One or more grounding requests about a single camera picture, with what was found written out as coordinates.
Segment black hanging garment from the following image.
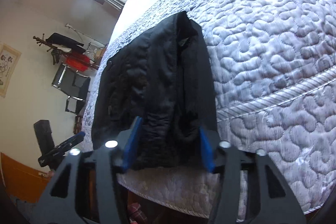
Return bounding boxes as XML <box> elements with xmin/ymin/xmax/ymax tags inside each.
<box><xmin>46</xmin><ymin>32</ymin><xmax>85</xmax><ymax>53</ymax></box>

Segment white wire rack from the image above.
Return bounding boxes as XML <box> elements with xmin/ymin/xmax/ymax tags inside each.
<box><xmin>86</xmin><ymin>42</ymin><xmax>106</xmax><ymax>63</ymax></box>

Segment red crate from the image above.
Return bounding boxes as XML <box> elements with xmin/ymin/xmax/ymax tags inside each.
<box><xmin>65</xmin><ymin>54</ymin><xmax>93</xmax><ymax>72</ymax></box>

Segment chrome frame black chair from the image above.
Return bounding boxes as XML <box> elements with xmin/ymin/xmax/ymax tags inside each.
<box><xmin>51</xmin><ymin>63</ymin><xmax>91</xmax><ymax>113</ymax></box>

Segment framed wall picture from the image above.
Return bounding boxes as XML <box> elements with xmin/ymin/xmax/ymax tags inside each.
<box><xmin>0</xmin><ymin>42</ymin><xmax>22</xmax><ymax>98</ymax></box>

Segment quilted grey patterned mattress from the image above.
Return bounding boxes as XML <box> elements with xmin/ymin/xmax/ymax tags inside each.
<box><xmin>79</xmin><ymin>0</ymin><xmax>336</xmax><ymax>222</ymax></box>

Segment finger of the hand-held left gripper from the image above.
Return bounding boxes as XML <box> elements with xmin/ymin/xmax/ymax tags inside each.
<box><xmin>55</xmin><ymin>131</ymin><xmax>85</xmax><ymax>153</ymax></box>

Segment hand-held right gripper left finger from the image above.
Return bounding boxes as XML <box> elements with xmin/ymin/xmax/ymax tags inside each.
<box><xmin>31</xmin><ymin>116</ymin><xmax>144</xmax><ymax>224</ymax></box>

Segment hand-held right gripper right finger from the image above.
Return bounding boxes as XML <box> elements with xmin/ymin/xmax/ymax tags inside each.
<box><xmin>199</xmin><ymin>126</ymin><xmax>307</xmax><ymax>224</ymax></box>

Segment red plaid cloth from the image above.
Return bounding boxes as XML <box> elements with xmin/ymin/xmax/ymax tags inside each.
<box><xmin>127</xmin><ymin>201</ymin><xmax>148</xmax><ymax>224</ymax></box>

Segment black quilted pants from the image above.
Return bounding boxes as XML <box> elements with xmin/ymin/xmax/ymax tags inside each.
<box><xmin>91</xmin><ymin>10</ymin><xmax>218</xmax><ymax>170</ymax></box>

